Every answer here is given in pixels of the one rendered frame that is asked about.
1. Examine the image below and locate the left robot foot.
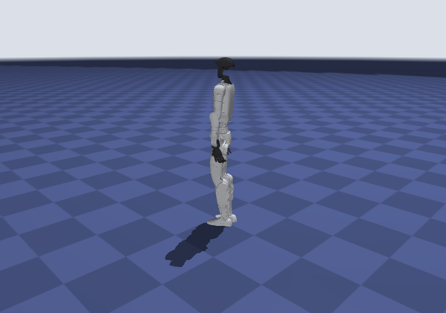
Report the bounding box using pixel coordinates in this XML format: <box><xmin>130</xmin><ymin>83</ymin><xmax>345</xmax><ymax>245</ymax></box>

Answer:
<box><xmin>207</xmin><ymin>217</ymin><xmax>232</xmax><ymax>227</ymax></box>

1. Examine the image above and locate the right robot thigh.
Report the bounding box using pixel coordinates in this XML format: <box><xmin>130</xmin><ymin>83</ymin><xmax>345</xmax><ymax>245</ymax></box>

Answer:
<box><xmin>220</xmin><ymin>146</ymin><xmax>233</xmax><ymax>185</ymax></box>

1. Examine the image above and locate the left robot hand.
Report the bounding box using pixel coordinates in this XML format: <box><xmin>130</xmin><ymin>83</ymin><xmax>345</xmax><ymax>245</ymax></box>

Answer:
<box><xmin>212</xmin><ymin>140</ymin><xmax>226</xmax><ymax>163</ymax></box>

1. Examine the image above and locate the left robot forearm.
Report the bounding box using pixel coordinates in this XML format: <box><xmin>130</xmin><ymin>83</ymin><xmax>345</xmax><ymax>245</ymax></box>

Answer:
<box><xmin>210</xmin><ymin>113</ymin><xmax>220</xmax><ymax>146</ymax></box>

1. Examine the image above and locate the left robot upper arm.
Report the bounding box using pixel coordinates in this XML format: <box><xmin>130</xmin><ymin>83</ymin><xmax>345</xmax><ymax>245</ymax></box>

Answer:
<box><xmin>212</xmin><ymin>85</ymin><xmax>226</xmax><ymax>120</ymax></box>

